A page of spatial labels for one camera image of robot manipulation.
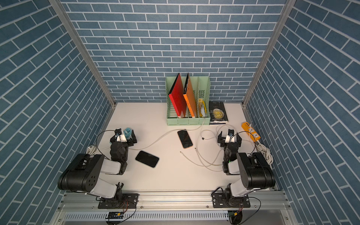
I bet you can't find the phone with light blue case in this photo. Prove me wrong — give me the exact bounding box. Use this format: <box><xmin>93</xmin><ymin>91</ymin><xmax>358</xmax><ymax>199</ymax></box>
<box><xmin>135</xmin><ymin>151</ymin><xmax>159</xmax><ymax>168</ymax></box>

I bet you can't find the phone with pink case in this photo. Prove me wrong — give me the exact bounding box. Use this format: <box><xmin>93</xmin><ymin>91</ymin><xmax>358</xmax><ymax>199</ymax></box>
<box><xmin>177</xmin><ymin>130</ymin><xmax>193</xmax><ymax>149</ymax></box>

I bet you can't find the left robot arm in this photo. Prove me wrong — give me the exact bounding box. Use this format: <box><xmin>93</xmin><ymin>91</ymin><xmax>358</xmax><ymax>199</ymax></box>
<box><xmin>57</xmin><ymin>128</ymin><xmax>137</xmax><ymax>201</ymax></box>

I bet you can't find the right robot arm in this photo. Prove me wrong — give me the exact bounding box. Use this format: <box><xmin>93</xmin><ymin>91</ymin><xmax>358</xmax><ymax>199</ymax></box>
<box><xmin>217</xmin><ymin>129</ymin><xmax>276</xmax><ymax>199</ymax></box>

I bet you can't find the teal power strip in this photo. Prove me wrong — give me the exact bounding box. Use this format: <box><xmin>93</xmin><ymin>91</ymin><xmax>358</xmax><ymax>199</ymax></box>
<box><xmin>123</xmin><ymin>127</ymin><xmax>132</xmax><ymax>139</ymax></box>

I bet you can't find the black book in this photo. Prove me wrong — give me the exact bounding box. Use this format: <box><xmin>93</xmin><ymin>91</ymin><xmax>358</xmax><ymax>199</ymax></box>
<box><xmin>209</xmin><ymin>101</ymin><xmax>228</xmax><ymax>125</ymax></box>

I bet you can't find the orange power strip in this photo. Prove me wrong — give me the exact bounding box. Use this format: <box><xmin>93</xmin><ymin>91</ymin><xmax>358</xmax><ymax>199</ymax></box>
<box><xmin>241</xmin><ymin>122</ymin><xmax>261</xmax><ymax>142</ymax></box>

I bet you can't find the yellow item in organizer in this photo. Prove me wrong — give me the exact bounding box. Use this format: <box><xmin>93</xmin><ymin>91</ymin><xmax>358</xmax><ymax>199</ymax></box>
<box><xmin>198</xmin><ymin>98</ymin><xmax>207</xmax><ymax>118</ymax></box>

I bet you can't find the green file organizer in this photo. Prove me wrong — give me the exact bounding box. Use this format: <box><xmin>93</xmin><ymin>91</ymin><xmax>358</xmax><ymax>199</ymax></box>
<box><xmin>166</xmin><ymin>75</ymin><xmax>211</xmax><ymax>126</ymax></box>

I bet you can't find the orange folder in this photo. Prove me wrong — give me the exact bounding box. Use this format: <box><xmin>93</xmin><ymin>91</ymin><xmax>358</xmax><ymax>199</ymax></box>
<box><xmin>183</xmin><ymin>74</ymin><xmax>197</xmax><ymax>118</ymax></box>

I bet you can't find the red folder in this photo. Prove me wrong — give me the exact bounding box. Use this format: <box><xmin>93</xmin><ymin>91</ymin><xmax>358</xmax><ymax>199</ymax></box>
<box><xmin>168</xmin><ymin>73</ymin><xmax>187</xmax><ymax>118</ymax></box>

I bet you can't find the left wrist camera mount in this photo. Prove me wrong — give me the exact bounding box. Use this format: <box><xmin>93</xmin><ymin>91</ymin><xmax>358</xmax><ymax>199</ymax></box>
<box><xmin>114</xmin><ymin>128</ymin><xmax>127</xmax><ymax>143</ymax></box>

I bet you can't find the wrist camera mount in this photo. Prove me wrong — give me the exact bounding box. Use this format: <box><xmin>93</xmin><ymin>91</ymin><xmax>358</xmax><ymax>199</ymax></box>
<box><xmin>226</xmin><ymin>129</ymin><xmax>235</xmax><ymax>143</ymax></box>
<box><xmin>114</xmin><ymin>128</ymin><xmax>127</xmax><ymax>143</ymax></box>

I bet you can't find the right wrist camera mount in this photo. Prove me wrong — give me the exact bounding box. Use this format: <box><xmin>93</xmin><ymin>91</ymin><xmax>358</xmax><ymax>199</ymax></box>
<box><xmin>226</xmin><ymin>129</ymin><xmax>235</xmax><ymax>143</ymax></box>

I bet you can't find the white charging cable bundle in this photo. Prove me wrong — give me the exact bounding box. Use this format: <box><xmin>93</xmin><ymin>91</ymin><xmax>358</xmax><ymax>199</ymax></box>
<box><xmin>179</xmin><ymin>123</ymin><xmax>242</xmax><ymax>172</ymax></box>

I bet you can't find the coiled white power cord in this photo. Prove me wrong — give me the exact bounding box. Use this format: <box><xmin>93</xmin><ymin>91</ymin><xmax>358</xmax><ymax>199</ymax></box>
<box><xmin>256</xmin><ymin>142</ymin><xmax>274</xmax><ymax>166</ymax></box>

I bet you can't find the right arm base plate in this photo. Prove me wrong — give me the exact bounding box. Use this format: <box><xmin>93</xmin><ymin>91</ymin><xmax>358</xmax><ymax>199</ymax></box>
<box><xmin>211</xmin><ymin>192</ymin><xmax>251</xmax><ymax>208</ymax></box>

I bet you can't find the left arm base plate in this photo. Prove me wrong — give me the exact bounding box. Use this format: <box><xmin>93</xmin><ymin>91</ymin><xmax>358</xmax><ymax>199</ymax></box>
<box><xmin>97</xmin><ymin>193</ymin><xmax>139</xmax><ymax>210</ymax></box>

